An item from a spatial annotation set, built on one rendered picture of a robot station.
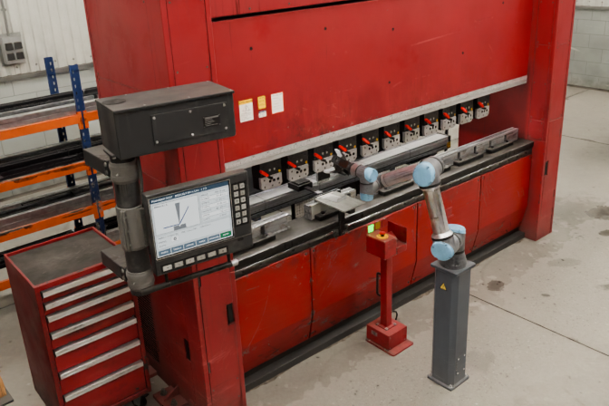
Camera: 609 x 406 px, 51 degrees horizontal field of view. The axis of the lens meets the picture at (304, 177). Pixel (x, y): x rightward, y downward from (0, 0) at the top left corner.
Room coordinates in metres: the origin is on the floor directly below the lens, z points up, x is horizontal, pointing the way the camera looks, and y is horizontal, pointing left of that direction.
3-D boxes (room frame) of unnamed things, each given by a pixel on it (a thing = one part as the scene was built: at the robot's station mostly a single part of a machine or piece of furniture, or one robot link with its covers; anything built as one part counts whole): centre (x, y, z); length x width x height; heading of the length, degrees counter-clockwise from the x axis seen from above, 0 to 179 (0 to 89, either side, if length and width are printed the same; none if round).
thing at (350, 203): (3.59, -0.21, 1.00); 0.26 x 0.18 x 0.01; 39
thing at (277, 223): (3.36, 0.31, 0.92); 0.50 x 0.06 x 0.10; 129
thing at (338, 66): (4.12, -0.62, 1.74); 3.00 x 0.08 x 0.80; 129
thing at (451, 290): (3.16, -0.81, 0.39); 0.18 x 0.18 x 0.77; 40
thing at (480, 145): (4.50, -1.10, 0.92); 1.67 x 0.06 x 0.10; 129
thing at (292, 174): (3.56, 0.06, 1.26); 0.15 x 0.09 x 0.17; 129
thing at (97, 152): (2.68, 0.72, 1.66); 0.40 x 0.24 x 0.07; 129
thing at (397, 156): (4.19, -0.24, 0.93); 2.30 x 0.14 x 0.10; 129
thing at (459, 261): (3.16, -0.81, 0.82); 0.15 x 0.15 x 0.10
